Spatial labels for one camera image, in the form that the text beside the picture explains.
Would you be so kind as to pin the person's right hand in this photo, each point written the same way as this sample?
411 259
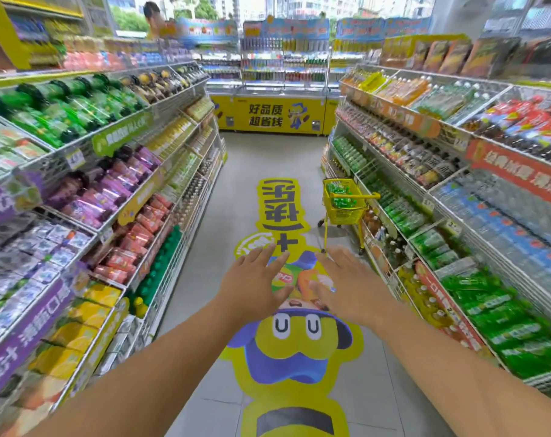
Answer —
357 295

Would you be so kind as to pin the person's left hand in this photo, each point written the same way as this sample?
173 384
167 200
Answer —
252 291

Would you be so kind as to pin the yellow shopping basket trolley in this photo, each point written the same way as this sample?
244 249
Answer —
343 216

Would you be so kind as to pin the green tea bottles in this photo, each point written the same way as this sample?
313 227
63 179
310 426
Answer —
341 195

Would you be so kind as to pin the person's left forearm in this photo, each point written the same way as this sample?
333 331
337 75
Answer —
143 382

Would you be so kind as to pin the person's right forearm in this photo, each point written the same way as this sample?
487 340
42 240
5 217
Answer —
462 382

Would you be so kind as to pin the orange shelf banner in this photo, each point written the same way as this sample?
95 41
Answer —
393 114

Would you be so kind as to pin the red shelf banner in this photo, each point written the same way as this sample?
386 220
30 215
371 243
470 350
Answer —
516 170

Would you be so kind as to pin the green shelf banner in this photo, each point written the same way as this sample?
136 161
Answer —
120 134

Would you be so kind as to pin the purple shelf banner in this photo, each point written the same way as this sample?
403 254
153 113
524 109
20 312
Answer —
20 341

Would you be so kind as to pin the yellow cartoon floor sticker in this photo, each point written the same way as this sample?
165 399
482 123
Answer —
293 345

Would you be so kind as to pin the row of plain green bottles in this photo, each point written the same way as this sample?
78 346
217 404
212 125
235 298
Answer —
159 268

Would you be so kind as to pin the row of red pink bottles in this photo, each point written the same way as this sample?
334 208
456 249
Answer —
134 232

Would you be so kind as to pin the row of orange-label tea bottles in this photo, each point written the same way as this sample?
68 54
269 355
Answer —
421 159

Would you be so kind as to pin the row of bright green bottles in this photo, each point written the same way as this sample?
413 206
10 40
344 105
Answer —
507 323

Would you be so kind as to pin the row of blue-label water bottles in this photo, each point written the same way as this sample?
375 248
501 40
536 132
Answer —
507 222

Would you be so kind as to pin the row of pink-label tea bottles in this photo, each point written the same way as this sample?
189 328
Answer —
362 125

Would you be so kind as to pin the yellow display cabinet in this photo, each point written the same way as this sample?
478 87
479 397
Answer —
266 115

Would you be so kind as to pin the row of purple drink bottles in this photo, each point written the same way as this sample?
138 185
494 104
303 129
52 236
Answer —
107 186

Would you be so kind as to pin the row of yellow drink packs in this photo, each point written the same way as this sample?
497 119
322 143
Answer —
75 332

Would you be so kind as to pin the row of blue white packs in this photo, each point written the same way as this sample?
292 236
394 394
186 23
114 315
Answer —
34 263

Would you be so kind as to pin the blue-trimmed drinks display rack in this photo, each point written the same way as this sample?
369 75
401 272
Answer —
284 63

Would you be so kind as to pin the white metal shelving unit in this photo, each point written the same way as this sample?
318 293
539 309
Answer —
57 163

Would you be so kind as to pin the row of red-label cola bottles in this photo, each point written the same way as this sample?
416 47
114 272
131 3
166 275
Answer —
526 127

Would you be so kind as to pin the row of dark snack bags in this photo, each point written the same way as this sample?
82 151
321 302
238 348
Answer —
439 56

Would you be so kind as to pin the row of dark green soda bottles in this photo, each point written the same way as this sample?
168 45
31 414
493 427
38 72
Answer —
66 113

